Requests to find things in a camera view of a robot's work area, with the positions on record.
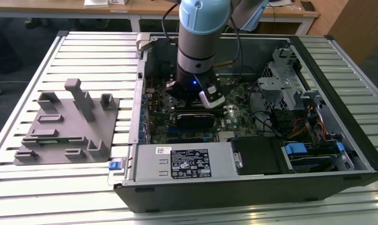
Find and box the black RAM slot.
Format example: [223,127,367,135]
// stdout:
[175,108,226,113]
[175,105,224,110]

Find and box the black graphics card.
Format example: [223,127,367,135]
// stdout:
[175,112,215,129]

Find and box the green motherboard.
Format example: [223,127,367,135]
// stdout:
[144,76,261,144]

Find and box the grey case latch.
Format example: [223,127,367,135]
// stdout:
[135,33,152,51]

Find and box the small silver heatsink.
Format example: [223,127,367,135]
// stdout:
[219,131,237,141]

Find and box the metal drive cage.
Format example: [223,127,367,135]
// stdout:
[257,46,305,111]

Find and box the grey power supply unit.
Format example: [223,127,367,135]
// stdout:
[132,143,239,182]

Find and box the black plastic shroud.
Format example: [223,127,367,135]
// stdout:
[231,138,286,176]

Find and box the grey parts rack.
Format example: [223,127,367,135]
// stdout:
[12,78,120,166]

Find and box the blue disk carrier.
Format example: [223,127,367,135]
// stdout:
[283,141,346,157]

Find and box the green RAM stick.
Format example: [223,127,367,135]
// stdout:
[36,137,68,143]

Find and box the plain white box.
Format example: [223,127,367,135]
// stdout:
[84,0,110,9]

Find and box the black PC case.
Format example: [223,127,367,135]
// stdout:
[112,32,378,213]

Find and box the wooden desk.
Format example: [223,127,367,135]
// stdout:
[0,0,322,36]

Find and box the wooden cabinet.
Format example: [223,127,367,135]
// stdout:
[309,0,378,65]

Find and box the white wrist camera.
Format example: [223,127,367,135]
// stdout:
[198,84,227,109]

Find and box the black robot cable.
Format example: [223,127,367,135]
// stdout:
[228,18,245,78]

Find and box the yellow orange wire bundle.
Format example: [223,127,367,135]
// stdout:
[289,105,330,141]

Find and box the silver disk bay bracket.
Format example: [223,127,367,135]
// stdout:
[294,90,342,145]

